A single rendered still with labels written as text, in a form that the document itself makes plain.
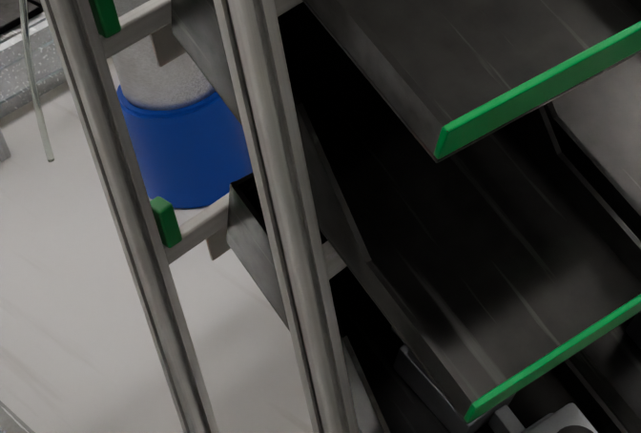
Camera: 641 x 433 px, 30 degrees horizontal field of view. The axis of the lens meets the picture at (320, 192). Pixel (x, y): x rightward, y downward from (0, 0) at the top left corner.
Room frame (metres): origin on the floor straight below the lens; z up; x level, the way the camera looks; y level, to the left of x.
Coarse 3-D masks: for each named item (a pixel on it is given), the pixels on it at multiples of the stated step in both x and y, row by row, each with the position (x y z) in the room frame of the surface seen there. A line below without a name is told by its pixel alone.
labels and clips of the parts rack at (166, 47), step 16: (96, 0) 0.61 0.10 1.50; (112, 0) 0.62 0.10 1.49; (96, 16) 0.61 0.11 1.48; (112, 16) 0.61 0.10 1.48; (112, 32) 0.61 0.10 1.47; (160, 32) 0.65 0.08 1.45; (160, 48) 0.64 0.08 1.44; (176, 48) 0.65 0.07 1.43; (160, 64) 0.64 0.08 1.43; (160, 208) 0.61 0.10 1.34; (160, 224) 0.61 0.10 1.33; (176, 224) 0.62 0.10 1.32; (176, 240) 0.61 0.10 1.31; (208, 240) 0.64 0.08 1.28; (224, 240) 0.65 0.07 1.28
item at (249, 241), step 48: (240, 192) 0.58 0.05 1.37; (240, 240) 0.59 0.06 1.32; (336, 288) 0.58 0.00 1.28; (384, 336) 0.54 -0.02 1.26; (384, 384) 0.51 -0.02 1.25; (528, 384) 0.51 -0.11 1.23; (576, 384) 0.50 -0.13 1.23; (384, 432) 0.46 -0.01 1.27; (432, 432) 0.48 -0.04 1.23; (480, 432) 0.48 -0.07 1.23; (624, 432) 0.46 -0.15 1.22
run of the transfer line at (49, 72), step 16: (16, 32) 1.63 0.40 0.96; (32, 32) 1.62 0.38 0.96; (48, 32) 1.63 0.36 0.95; (0, 48) 1.59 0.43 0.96; (16, 48) 1.59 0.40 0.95; (32, 48) 1.62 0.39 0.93; (48, 48) 1.62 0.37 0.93; (0, 64) 1.57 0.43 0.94; (16, 64) 1.59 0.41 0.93; (48, 64) 1.62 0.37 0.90; (0, 80) 1.57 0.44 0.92; (16, 80) 1.58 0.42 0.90; (48, 80) 1.61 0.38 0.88; (64, 80) 1.63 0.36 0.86; (0, 96) 1.56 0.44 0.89; (16, 96) 1.58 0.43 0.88; (0, 112) 1.56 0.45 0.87
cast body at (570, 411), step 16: (496, 416) 0.48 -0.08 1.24; (512, 416) 0.48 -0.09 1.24; (560, 416) 0.45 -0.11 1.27; (576, 416) 0.45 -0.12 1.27; (496, 432) 0.48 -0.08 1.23; (512, 432) 0.47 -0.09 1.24; (528, 432) 0.44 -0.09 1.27; (544, 432) 0.44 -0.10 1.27; (560, 432) 0.43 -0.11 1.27; (576, 432) 0.43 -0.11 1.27; (592, 432) 0.43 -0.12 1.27
